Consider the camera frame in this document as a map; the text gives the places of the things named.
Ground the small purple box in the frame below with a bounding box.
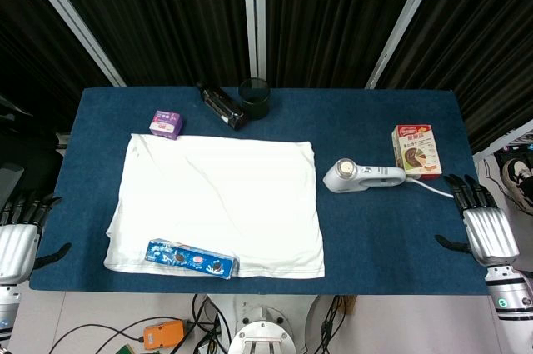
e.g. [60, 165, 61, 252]
[148, 109, 186, 140]

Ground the black curtain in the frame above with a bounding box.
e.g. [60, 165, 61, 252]
[0, 0, 533, 155]

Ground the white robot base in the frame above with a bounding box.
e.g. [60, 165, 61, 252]
[227, 295, 297, 354]

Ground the dark glass bottle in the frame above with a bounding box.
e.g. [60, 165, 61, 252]
[195, 82, 247, 132]

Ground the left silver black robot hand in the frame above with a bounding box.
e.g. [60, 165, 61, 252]
[0, 191, 72, 287]

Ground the blue cookie box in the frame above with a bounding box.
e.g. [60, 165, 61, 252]
[144, 238, 241, 281]

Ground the white handheld device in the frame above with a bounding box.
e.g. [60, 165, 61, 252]
[322, 157, 407, 195]

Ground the black white sneaker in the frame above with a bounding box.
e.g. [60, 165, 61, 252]
[501, 157, 533, 218]

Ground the black mesh cup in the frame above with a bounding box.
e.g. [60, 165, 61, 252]
[237, 77, 272, 122]

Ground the white cable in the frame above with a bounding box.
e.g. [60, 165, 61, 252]
[405, 176, 456, 200]

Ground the blue felt table mat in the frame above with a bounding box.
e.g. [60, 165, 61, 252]
[27, 86, 490, 297]

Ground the white cloth garment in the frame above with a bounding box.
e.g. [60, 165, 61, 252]
[102, 132, 326, 281]

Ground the red biscuit box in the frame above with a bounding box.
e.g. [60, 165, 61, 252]
[390, 123, 444, 182]

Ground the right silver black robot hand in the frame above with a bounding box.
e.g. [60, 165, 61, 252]
[434, 173, 521, 268]

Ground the orange handheld controller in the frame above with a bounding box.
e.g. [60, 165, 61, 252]
[142, 319, 186, 351]

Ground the aluminium frame post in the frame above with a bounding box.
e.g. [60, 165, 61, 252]
[365, 0, 450, 90]
[14, 0, 127, 88]
[242, 0, 268, 81]

